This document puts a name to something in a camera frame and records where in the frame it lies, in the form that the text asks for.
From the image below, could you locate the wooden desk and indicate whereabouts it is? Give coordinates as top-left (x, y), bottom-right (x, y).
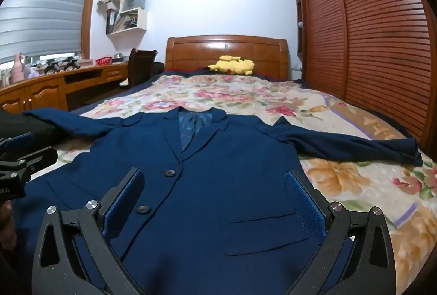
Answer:
top-left (0, 62), bottom-right (132, 114)

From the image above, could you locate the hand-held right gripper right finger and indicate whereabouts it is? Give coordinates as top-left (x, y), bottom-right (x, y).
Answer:
top-left (284, 170), bottom-right (397, 295)

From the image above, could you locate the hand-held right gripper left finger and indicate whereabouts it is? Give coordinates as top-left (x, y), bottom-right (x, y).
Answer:
top-left (31, 167), bottom-right (146, 295)

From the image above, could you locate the black cloth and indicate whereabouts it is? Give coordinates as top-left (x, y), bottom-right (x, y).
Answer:
top-left (0, 109), bottom-right (67, 147)

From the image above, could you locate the yellow plush toy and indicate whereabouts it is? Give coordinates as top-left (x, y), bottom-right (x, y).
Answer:
top-left (208, 55), bottom-right (255, 76)

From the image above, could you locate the navy blue suit jacket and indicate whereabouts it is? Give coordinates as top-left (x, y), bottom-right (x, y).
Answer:
top-left (12, 106), bottom-right (424, 295)

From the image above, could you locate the floral blanket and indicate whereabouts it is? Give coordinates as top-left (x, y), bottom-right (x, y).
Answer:
top-left (56, 74), bottom-right (437, 295)

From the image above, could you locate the pink vase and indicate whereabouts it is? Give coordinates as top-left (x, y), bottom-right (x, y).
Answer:
top-left (10, 54), bottom-right (26, 82)

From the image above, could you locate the wooden bed headboard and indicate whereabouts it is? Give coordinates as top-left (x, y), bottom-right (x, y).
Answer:
top-left (166, 35), bottom-right (290, 80)

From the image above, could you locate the dark wooden chair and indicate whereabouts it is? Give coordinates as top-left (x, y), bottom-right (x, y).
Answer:
top-left (119, 48), bottom-right (158, 90)

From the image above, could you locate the white wall shelf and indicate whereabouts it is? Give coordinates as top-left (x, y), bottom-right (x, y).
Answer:
top-left (106, 0), bottom-right (151, 36)

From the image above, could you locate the wooden window frame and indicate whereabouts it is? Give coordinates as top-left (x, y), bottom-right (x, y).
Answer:
top-left (81, 0), bottom-right (103, 60)

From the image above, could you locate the wooden louvered wardrobe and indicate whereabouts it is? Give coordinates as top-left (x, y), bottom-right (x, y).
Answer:
top-left (291, 0), bottom-right (437, 148)

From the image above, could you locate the person's left hand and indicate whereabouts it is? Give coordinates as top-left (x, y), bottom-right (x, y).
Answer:
top-left (0, 203), bottom-right (17, 255)

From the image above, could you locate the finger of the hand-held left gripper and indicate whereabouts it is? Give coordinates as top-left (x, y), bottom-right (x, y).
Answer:
top-left (0, 132), bottom-right (34, 162)
top-left (0, 145), bottom-right (58, 186)

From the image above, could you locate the grey window blind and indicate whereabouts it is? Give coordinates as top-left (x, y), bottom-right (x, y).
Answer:
top-left (0, 0), bottom-right (97, 65)

